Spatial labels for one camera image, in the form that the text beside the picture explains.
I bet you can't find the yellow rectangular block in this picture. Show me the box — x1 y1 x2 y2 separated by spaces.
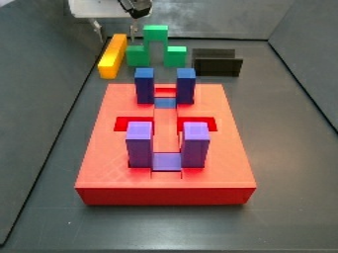
98 34 128 79

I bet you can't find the green arch block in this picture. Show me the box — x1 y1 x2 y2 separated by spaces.
126 25 188 67

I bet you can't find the red base board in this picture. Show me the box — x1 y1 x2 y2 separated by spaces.
75 84 257 206

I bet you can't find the dark blue U block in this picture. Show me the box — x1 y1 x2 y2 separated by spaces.
136 68 196 109

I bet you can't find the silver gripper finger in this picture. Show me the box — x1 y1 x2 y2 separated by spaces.
89 19 103 42
130 19 138 42

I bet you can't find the purple U block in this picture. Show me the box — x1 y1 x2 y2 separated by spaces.
126 122 210 172

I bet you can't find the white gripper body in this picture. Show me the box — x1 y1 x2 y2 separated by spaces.
67 0 130 18

